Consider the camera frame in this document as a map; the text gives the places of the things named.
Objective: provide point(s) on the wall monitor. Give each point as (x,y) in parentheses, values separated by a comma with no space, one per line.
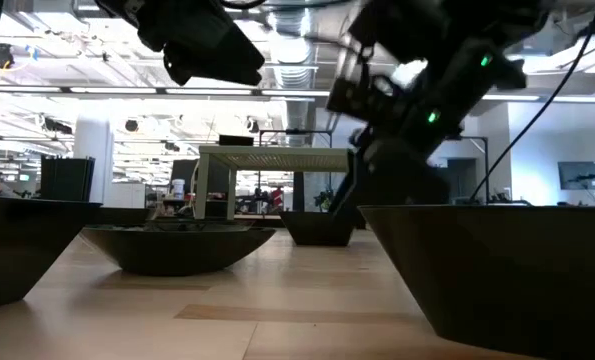
(577,175)

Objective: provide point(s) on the black glossy wavy square plate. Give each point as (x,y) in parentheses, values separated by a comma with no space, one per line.
(22,245)
(502,270)

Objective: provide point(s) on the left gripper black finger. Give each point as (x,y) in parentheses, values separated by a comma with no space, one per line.
(217,62)

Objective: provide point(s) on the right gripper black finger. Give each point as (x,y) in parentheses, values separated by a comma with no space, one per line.
(349,190)

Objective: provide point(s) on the black background monitor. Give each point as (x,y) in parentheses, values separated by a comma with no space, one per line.
(187,167)

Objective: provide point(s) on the small green potted plant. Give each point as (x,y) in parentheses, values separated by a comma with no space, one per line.
(326,201)

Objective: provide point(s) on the white column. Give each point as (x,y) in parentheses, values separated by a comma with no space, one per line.
(94,150)

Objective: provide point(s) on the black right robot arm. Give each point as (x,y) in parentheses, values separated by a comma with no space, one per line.
(477,40)

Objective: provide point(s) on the pale green perforated metal shelf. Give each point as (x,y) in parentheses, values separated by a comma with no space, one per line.
(277,160)

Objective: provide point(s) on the silver ventilation duct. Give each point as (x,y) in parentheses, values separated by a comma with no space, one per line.
(297,75)

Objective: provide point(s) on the black glossy leaf-shaped plate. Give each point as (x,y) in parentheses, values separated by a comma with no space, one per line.
(177,250)

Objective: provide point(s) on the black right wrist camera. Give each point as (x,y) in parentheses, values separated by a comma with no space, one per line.
(349,97)

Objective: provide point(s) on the long ceiling light strip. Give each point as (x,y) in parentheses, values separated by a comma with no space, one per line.
(207,91)

